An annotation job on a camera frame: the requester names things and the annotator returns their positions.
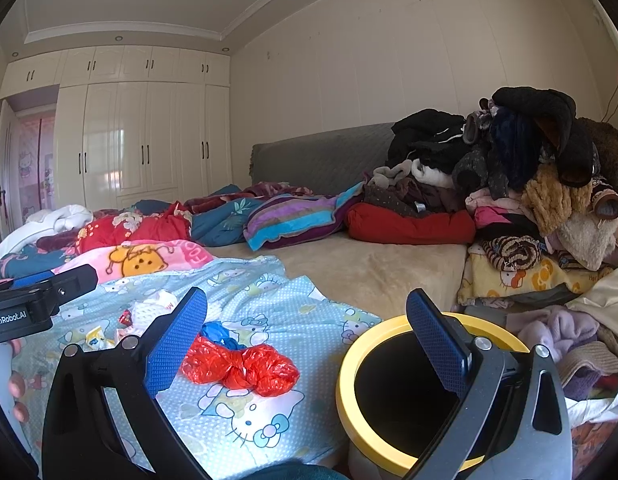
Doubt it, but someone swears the red plastic bag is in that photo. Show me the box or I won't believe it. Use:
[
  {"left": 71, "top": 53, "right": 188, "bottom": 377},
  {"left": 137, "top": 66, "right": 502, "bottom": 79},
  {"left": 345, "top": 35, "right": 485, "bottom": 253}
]
[{"left": 180, "top": 336, "right": 300, "bottom": 396}]

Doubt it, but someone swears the red floral blanket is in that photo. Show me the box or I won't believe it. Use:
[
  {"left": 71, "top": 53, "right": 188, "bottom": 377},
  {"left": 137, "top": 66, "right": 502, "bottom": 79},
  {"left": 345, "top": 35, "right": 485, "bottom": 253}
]
[{"left": 75, "top": 202, "right": 192, "bottom": 255}]

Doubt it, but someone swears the striped purple blue pillow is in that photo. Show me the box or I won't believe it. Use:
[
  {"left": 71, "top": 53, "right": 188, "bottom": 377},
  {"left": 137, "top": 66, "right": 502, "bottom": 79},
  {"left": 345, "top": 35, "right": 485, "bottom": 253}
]
[{"left": 243, "top": 182, "right": 364, "bottom": 252}]

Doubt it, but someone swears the grey bed headboard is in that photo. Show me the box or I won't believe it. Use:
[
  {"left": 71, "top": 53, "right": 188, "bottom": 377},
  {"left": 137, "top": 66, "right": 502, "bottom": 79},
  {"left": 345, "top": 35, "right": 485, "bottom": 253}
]
[{"left": 249, "top": 122, "right": 394, "bottom": 195}]

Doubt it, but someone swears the beige bed sheet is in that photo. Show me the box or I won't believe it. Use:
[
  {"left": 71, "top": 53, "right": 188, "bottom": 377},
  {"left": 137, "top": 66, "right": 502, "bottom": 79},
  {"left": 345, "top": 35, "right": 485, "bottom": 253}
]
[{"left": 210, "top": 233, "right": 466, "bottom": 318}]

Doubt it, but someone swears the lavender fleece garment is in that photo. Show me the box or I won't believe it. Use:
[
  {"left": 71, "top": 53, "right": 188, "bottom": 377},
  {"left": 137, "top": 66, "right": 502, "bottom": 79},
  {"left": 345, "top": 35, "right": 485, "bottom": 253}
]
[{"left": 505, "top": 306, "right": 600, "bottom": 362}]

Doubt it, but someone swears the blue floral blanket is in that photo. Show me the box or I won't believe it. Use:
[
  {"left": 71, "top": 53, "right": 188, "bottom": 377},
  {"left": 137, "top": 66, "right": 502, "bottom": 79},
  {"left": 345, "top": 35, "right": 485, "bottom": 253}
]
[{"left": 131, "top": 184, "right": 266, "bottom": 247}]

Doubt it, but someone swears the red shiny small wrapper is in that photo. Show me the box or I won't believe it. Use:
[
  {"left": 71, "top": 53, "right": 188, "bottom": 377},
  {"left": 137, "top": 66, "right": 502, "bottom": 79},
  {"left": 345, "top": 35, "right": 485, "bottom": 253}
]
[{"left": 118, "top": 309, "right": 132, "bottom": 327}]

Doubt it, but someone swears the yellow Hello Kitty blanket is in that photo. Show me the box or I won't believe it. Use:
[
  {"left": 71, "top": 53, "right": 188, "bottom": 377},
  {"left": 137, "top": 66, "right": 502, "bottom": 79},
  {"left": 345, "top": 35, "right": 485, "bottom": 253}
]
[{"left": 457, "top": 244, "right": 612, "bottom": 304}]

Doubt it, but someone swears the yellow rimmed black trash bin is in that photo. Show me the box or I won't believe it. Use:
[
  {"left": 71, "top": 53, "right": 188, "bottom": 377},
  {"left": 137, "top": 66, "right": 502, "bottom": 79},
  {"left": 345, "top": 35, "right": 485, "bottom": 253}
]
[{"left": 335, "top": 311, "right": 531, "bottom": 479}]

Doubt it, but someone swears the pink cartoon bear blanket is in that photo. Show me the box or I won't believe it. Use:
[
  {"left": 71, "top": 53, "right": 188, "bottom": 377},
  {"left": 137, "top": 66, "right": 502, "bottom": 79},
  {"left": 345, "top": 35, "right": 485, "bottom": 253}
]
[{"left": 52, "top": 240, "right": 213, "bottom": 284}]

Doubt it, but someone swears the yellow white snack bag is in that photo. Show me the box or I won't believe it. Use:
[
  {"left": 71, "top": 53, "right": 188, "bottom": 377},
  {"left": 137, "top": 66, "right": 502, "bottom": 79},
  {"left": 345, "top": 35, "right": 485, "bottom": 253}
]
[{"left": 85, "top": 326, "right": 115, "bottom": 351}]

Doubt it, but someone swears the light blue Hello Kitty quilt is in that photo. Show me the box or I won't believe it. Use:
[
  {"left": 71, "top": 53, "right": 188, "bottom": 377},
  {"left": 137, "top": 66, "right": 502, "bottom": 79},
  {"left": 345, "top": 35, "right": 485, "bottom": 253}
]
[{"left": 12, "top": 257, "right": 379, "bottom": 479}]

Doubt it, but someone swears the person's left hand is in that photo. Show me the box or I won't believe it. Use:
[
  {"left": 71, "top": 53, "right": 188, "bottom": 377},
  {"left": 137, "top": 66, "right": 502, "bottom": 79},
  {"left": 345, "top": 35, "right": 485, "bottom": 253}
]
[{"left": 8, "top": 338, "right": 31, "bottom": 424}]

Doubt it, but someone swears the pile of dark clothes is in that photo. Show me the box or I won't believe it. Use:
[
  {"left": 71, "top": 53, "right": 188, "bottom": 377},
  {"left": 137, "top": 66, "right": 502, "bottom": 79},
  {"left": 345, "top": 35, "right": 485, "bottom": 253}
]
[{"left": 386, "top": 87, "right": 618, "bottom": 197}]

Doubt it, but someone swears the white wardrobe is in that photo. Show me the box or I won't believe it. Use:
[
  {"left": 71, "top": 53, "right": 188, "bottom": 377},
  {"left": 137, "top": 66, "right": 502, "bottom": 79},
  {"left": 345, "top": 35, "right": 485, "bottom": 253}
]
[{"left": 0, "top": 46, "right": 232, "bottom": 209}]

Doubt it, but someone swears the red pillow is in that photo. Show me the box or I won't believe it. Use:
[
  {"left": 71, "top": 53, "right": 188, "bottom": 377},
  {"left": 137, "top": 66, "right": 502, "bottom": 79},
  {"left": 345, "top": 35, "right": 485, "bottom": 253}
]
[{"left": 345, "top": 203, "right": 476, "bottom": 245}]

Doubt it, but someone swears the beige knit sweater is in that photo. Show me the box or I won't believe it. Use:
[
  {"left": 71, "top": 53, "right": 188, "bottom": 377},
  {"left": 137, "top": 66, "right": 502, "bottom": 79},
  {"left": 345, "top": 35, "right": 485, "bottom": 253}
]
[{"left": 556, "top": 341, "right": 618, "bottom": 386}]

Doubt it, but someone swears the blue plastic scrap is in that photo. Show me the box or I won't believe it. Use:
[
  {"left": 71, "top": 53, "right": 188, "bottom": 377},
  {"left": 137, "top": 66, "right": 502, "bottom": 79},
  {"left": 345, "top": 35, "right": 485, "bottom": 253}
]
[{"left": 199, "top": 321, "right": 245, "bottom": 350}]

